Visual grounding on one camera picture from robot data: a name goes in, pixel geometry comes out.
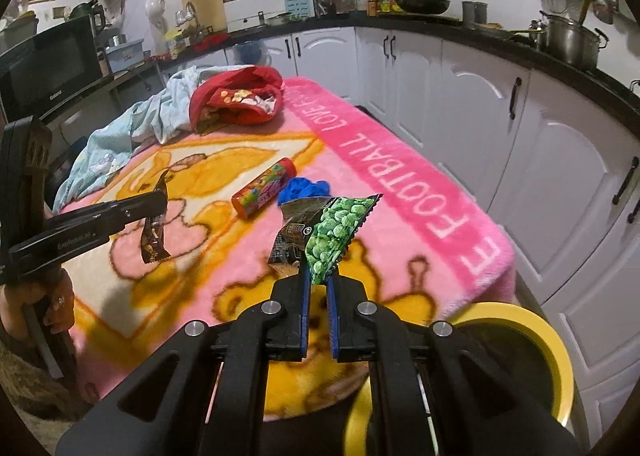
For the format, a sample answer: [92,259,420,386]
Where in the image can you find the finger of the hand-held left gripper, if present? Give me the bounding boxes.
[95,191,171,233]

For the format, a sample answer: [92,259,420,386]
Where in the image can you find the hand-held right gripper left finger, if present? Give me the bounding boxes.
[56,263,311,456]

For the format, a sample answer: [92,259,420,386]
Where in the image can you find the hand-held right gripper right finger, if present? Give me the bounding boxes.
[325,272,581,456]

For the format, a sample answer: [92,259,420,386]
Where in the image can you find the dark brown snack wrapper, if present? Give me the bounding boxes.
[141,170,173,264]

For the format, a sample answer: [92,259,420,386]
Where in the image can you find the green pea snack packet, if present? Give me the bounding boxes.
[267,193,385,287]

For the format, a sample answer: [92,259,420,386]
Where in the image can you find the yellow trash bin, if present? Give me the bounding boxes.
[342,302,575,456]

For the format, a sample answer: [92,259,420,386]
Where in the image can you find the person's left forearm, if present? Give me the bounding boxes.
[0,331,96,422]

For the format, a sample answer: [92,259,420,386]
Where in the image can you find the person's left hand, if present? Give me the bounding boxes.
[0,268,76,341]

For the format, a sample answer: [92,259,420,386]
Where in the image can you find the light blue cloth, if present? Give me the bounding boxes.
[52,66,211,214]

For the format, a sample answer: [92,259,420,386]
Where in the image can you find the blue crumpled glove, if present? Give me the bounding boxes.
[277,177,332,207]

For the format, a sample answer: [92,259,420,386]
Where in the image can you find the red candy tube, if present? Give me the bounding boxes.
[231,157,297,221]

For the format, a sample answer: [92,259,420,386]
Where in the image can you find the black microwave oven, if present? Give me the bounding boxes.
[0,16,113,121]

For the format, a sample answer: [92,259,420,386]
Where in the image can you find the red embroidered cloth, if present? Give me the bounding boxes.
[189,66,285,131]

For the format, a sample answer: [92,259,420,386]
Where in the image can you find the yellow bottle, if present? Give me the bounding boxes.
[165,28,186,57]

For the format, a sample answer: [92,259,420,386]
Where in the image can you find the pink printed blanket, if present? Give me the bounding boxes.
[50,76,518,424]

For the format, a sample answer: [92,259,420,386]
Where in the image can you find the blue bucket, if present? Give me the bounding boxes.
[235,42,274,69]

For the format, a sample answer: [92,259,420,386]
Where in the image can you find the black electric kettle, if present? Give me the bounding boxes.
[70,0,107,36]

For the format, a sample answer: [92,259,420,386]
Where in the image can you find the white ceramic jug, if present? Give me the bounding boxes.
[144,0,166,29]

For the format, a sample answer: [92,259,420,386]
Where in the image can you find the wooden cutting board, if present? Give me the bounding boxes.
[181,0,228,34]

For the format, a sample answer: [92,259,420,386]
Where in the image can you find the white flat appliance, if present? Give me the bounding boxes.
[225,0,292,32]

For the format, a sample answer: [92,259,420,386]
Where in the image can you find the blue knife rack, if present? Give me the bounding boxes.
[284,0,316,19]

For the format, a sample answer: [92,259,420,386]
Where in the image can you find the white base cabinets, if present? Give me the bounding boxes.
[225,26,640,439]

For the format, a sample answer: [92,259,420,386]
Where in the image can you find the black kitchen countertop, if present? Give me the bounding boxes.
[150,13,640,129]

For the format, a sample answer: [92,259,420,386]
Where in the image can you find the black wok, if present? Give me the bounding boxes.
[365,0,451,15]

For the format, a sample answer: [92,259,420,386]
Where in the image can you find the steel mug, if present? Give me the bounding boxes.
[461,0,489,29]

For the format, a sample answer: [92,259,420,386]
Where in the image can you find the small steel kettle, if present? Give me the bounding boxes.
[527,20,551,49]

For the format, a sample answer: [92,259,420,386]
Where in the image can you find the large steel pot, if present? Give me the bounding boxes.
[542,10,609,70]

